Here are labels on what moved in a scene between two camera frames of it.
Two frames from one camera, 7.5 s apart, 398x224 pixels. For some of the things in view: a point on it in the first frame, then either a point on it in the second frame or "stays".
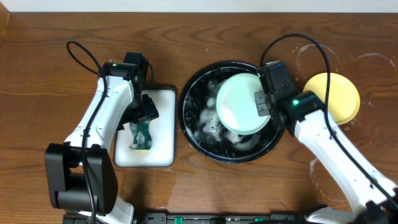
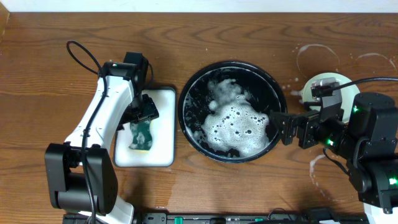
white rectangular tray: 162,130 stays
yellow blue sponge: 141,135 stays
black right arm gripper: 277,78 to 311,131
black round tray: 203,127 stays
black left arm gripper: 144,115 stays
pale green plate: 236,104 to 348,93
